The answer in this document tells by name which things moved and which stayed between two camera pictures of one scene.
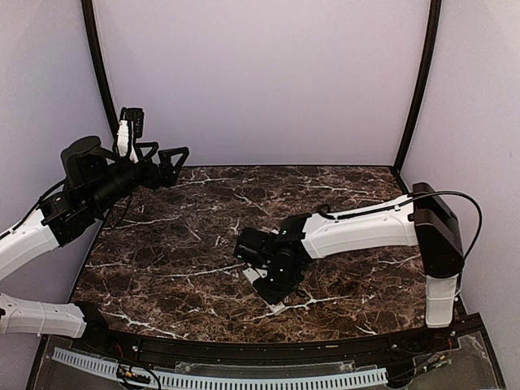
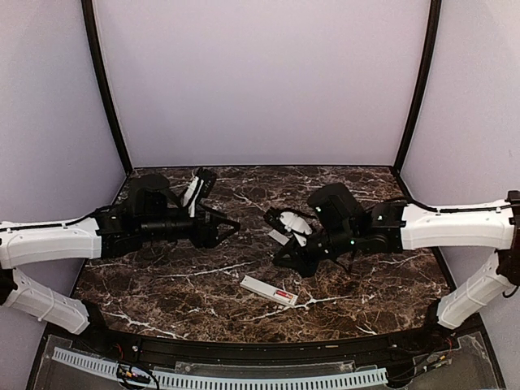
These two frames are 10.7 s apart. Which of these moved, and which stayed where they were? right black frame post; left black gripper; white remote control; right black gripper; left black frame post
Moved: left black gripper; white remote control; right black gripper
Stayed: left black frame post; right black frame post
